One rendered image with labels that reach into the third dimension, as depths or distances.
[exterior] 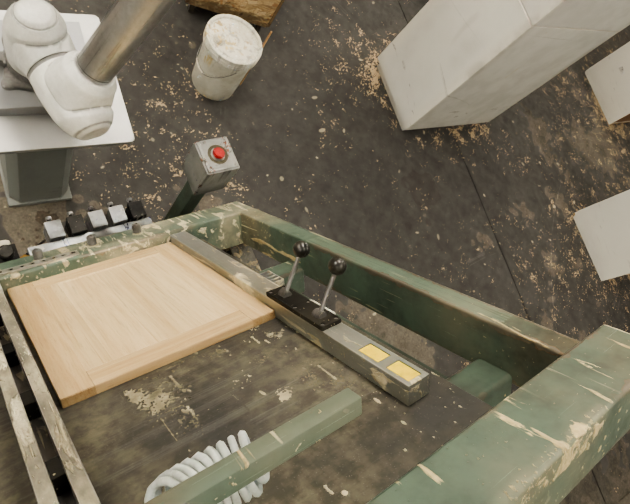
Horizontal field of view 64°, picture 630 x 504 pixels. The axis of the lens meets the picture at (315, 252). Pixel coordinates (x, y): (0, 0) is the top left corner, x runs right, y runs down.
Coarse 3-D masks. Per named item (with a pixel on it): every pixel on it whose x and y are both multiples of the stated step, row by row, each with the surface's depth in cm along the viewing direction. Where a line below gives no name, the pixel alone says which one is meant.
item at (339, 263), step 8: (336, 256) 100; (328, 264) 99; (336, 264) 98; (344, 264) 98; (336, 272) 98; (344, 272) 100; (328, 288) 100; (328, 296) 100; (312, 312) 101; (320, 312) 99
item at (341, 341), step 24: (192, 240) 145; (216, 264) 129; (240, 264) 128; (264, 288) 115; (288, 312) 105; (312, 336) 100; (336, 336) 95; (360, 336) 94; (360, 360) 89; (384, 360) 87; (384, 384) 85; (408, 384) 81
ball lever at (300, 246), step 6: (300, 240) 109; (294, 246) 108; (300, 246) 107; (306, 246) 107; (294, 252) 108; (300, 252) 107; (306, 252) 107; (300, 258) 109; (294, 264) 109; (294, 270) 109; (288, 282) 109; (282, 288) 110; (288, 288) 109; (282, 294) 108; (288, 294) 108
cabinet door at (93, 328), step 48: (48, 288) 127; (96, 288) 126; (144, 288) 124; (192, 288) 122; (240, 288) 120; (48, 336) 105; (96, 336) 105; (144, 336) 103; (192, 336) 102; (96, 384) 89
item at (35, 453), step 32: (0, 288) 115; (0, 320) 106; (0, 352) 91; (0, 384) 82; (32, 384) 81; (32, 416) 79; (32, 448) 68; (64, 448) 68; (32, 480) 63; (64, 480) 65
